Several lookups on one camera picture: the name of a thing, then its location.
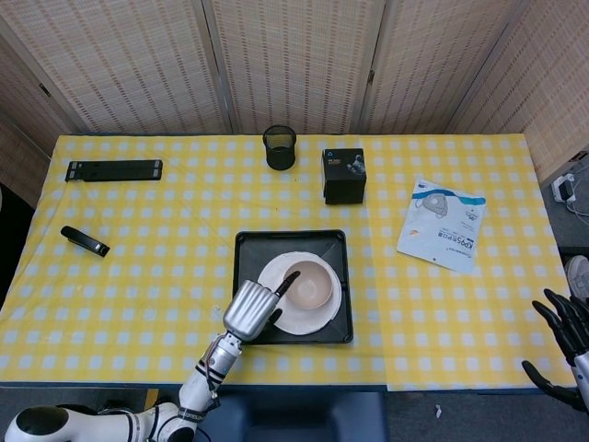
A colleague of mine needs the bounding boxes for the black stapler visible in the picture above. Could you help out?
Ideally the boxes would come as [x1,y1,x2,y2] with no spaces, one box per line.
[60,225,111,258]

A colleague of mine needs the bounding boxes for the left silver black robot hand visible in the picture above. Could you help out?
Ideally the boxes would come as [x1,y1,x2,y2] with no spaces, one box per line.
[222,270,302,343]

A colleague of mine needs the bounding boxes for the black square plastic tray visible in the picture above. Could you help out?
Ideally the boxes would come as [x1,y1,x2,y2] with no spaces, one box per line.
[230,229,354,346]

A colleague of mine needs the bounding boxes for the black mesh pen holder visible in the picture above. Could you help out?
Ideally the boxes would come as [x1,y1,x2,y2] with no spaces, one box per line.
[262,124,298,172]

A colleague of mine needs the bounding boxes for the white paper plate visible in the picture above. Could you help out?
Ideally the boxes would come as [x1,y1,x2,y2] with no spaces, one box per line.
[256,251,343,336]

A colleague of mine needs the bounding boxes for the grey shoe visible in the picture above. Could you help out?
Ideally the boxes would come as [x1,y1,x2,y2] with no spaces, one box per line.
[564,255,589,303]

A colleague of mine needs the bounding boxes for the white blue mask package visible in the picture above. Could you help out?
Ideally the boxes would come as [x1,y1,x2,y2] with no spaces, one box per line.
[396,178,487,273]

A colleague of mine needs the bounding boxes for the blue chair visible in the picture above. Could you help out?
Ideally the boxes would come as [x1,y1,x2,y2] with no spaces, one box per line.
[197,390,387,442]

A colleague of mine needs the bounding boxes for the beige plastic bowl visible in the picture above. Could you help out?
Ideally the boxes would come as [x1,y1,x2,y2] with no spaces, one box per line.
[282,260,335,310]

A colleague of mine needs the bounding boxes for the black cardboard box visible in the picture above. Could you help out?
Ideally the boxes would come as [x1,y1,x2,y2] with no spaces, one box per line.
[321,147,367,205]

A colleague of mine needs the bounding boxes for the woven folding screen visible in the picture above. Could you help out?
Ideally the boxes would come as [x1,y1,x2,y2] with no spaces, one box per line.
[0,0,589,208]

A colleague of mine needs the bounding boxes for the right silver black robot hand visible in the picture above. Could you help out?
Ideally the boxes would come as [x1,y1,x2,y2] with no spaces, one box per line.
[521,288,589,412]

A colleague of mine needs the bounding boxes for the yellow white checked tablecloth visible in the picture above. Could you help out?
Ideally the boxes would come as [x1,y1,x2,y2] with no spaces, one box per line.
[0,133,576,393]

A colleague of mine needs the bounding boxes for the black flat folding stand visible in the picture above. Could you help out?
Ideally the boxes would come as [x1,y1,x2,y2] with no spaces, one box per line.
[64,158,165,183]

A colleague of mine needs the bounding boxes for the white power adapter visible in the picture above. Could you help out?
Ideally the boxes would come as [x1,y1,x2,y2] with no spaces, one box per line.
[551,173,579,204]

